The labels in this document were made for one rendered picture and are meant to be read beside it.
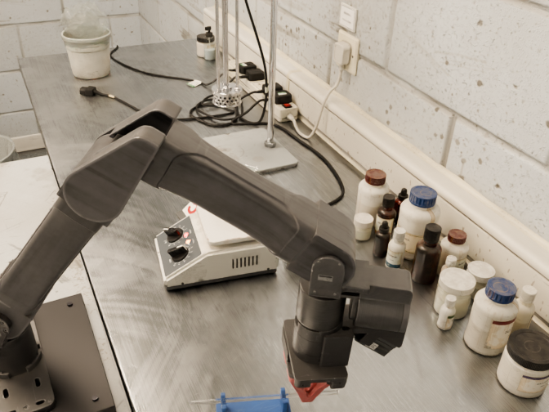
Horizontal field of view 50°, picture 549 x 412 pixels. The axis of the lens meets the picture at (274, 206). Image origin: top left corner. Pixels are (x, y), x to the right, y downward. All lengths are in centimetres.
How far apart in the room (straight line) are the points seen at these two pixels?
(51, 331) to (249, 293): 32
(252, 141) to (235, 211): 85
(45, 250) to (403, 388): 52
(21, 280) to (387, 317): 43
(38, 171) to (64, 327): 54
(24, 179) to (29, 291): 65
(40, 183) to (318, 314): 83
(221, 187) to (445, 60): 66
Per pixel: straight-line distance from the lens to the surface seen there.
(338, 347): 72
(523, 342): 92
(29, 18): 328
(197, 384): 88
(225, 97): 131
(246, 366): 90
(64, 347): 93
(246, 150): 141
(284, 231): 61
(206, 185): 60
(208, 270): 100
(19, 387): 89
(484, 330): 94
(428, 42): 119
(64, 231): 69
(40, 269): 74
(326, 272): 63
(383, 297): 68
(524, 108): 103
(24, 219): 125
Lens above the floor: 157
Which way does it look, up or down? 33 degrees down
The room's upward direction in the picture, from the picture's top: 2 degrees clockwise
